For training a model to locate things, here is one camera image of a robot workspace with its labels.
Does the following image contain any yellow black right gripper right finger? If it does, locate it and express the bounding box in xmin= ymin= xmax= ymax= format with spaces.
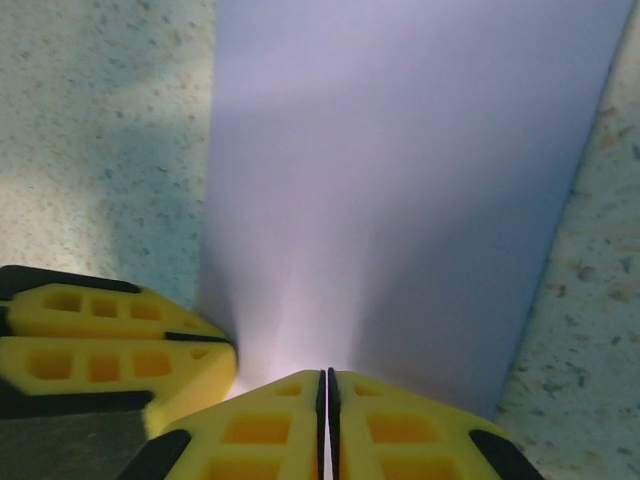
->
xmin=327 ymin=367 xmax=546 ymax=480

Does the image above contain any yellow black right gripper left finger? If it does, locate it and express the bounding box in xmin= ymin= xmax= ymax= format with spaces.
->
xmin=117 ymin=368 xmax=327 ymax=480

